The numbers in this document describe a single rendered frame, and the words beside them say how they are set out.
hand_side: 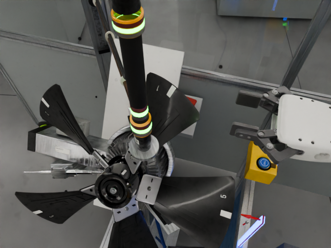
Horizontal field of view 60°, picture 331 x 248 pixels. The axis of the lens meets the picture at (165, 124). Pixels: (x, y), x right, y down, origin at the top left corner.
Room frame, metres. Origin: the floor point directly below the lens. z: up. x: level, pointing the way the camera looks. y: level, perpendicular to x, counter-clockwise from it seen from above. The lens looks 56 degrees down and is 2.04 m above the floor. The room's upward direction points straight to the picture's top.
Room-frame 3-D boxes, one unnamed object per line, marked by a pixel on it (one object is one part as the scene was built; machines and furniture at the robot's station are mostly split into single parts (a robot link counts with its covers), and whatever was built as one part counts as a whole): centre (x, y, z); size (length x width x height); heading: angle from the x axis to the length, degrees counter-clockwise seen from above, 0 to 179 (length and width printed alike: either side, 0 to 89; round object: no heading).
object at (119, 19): (0.33, 0.05, 1.79); 0.04 x 0.04 x 0.03
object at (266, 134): (0.24, -0.18, 1.65); 0.05 x 0.05 x 0.03; 56
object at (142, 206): (0.34, 0.08, 0.91); 0.12 x 0.08 x 0.12; 164
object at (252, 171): (0.52, -0.38, 1.02); 0.16 x 0.10 x 0.11; 164
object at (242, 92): (0.32, -0.16, 1.65); 0.07 x 0.03 x 0.03; 74
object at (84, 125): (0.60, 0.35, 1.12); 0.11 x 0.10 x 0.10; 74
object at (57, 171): (0.44, 0.38, 1.08); 0.07 x 0.04 x 0.06; 84
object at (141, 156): (0.34, 0.05, 1.49); 0.09 x 0.07 x 0.10; 19
